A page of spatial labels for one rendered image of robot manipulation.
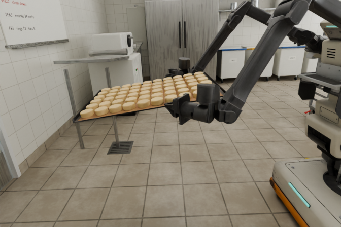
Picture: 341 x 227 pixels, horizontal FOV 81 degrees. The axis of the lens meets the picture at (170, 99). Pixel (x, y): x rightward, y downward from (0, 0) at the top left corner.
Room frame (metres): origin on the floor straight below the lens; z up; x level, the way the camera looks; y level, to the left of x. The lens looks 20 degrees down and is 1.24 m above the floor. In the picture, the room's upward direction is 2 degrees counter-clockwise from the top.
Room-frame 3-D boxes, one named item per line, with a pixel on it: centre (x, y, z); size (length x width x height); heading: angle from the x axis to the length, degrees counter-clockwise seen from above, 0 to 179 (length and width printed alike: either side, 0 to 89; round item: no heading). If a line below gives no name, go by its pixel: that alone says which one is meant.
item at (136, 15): (5.00, 0.71, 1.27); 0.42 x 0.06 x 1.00; 90
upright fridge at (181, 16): (4.53, -0.29, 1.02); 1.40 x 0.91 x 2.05; 90
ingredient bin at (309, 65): (4.64, -3.34, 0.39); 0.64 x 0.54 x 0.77; 177
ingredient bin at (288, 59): (4.65, -2.69, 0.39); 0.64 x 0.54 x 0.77; 179
